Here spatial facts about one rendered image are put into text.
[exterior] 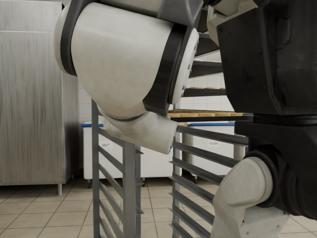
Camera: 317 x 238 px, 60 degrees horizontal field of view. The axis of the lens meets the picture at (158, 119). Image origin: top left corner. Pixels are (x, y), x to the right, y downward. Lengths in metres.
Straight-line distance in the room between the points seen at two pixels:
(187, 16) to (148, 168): 3.08
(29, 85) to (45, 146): 0.65
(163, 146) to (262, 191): 0.20
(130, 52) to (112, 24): 0.03
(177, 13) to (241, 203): 0.43
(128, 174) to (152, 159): 2.47
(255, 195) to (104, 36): 0.41
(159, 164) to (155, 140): 2.81
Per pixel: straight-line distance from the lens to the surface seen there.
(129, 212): 0.85
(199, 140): 3.34
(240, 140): 1.05
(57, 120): 3.05
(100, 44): 0.26
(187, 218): 1.50
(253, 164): 0.55
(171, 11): 0.26
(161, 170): 3.32
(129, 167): 0.81
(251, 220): 0.67
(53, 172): 3.14
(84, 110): 3.91
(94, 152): 1.41
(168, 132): 0.49
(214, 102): 4.05
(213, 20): 0.58
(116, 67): 0.26
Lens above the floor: 1.01
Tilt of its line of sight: 3 degrees down
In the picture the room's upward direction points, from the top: straight up
